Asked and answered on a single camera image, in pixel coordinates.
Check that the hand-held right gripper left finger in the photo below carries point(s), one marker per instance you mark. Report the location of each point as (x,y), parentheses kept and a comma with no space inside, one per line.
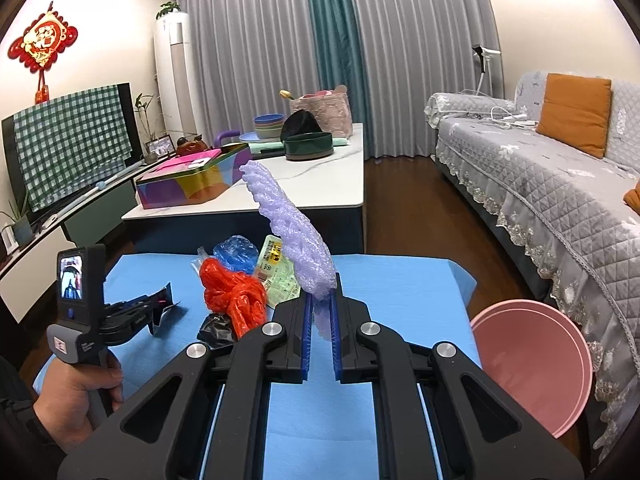
(306,337)

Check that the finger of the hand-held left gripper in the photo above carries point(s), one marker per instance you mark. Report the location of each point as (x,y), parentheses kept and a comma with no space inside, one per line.
(137,305)
(130,329)

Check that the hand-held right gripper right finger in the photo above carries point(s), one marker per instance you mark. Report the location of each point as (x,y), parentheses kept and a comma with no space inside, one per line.
(337,342)

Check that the black foil packet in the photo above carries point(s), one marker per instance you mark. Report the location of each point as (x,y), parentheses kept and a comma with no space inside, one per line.
(165,310)

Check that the green printed packet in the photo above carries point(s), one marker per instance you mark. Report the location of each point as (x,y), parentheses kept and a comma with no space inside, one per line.
(272,271)

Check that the red plastic bag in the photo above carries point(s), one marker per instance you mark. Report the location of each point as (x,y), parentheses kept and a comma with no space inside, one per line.
(235,300)

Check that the black plastic bag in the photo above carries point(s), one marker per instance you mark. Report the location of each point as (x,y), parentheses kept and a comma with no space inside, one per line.
(215,332)

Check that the purple foam wrap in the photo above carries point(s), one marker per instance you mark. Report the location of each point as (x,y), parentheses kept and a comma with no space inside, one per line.
(290,230)

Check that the blue plastic bag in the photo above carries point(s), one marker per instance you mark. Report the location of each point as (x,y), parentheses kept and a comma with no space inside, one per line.
(235,255)

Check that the pink trash bin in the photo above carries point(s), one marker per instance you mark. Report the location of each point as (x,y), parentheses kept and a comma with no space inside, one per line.
(530,360)

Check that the person's left forearm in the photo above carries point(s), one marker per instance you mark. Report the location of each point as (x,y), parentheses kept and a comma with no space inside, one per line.
(20,420)

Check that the person's left hand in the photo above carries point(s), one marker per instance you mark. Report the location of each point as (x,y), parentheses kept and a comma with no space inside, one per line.
(65,400)

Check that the blue tablecloth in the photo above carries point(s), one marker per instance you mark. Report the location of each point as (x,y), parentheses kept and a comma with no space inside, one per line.
(390,285)

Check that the television stand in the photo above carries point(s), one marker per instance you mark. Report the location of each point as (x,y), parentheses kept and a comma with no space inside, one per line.
(95,220)

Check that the colourful rectangular box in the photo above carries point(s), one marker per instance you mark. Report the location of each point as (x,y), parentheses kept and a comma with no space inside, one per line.
(190,190)

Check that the small potted plant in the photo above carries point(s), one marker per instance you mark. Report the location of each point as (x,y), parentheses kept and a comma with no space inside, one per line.
(20,225)

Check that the pink sheet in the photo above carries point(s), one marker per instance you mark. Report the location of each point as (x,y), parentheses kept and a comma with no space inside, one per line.
(185,159)

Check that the white top coffee table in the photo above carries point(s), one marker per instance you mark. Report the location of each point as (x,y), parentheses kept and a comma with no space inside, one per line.
(310,180)

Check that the green checkered cloth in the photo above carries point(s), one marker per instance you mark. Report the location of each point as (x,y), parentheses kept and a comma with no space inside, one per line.
(70,145)

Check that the dark green bowl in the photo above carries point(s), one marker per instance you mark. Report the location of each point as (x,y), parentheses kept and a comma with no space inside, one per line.
(307,148)

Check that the purple chair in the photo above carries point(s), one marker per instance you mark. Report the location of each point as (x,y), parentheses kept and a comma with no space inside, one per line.
(225,136)

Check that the bamboo plant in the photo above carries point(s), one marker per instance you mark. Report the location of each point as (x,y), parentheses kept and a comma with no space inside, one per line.
(145,110)

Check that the mint green board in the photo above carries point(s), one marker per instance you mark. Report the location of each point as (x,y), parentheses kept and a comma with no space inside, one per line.
(342,141)

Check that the black television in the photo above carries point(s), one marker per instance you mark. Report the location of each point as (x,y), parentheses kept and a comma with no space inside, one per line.
(129,105)

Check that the light blue plate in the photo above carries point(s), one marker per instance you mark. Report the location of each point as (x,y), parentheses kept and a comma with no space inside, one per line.
(247,137)

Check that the stack of coloured bowls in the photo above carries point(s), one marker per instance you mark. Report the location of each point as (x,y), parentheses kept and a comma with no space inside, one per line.
(267,127)

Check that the pink lace basket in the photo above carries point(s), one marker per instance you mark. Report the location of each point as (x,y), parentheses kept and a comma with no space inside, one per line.
(325,112)

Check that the white standing air conditioner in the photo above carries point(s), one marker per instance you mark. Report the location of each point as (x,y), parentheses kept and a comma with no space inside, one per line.
(172,70)

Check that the yellow knob in basket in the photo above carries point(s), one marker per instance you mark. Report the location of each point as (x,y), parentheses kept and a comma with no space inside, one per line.
(286,94)

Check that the grey quilted sofa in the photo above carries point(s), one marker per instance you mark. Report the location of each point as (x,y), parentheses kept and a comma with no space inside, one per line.
(500,160)

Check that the teal curtain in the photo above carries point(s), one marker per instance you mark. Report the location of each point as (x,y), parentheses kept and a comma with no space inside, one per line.
(335,60)

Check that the grey curtain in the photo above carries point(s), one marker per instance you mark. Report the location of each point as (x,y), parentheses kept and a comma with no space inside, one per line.
(425,50)
(240,40)

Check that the green plant on air conditioner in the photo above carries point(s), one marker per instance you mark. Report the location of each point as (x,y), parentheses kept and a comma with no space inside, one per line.
(169,10)

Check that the white floor lamp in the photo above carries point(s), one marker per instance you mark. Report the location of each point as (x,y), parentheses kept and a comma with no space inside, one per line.
(482,55)

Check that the large orange cushion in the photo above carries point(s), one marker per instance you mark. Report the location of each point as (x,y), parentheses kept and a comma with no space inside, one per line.
(634,201)

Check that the small orange cushion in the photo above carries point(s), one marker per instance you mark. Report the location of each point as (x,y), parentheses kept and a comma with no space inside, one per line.
(575,110)

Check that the small photo frame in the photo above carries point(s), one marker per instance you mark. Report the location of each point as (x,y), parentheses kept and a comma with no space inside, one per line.
(159,146)

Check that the red knot wall ornament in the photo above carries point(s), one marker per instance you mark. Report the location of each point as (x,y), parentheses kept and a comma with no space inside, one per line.
(45,40)

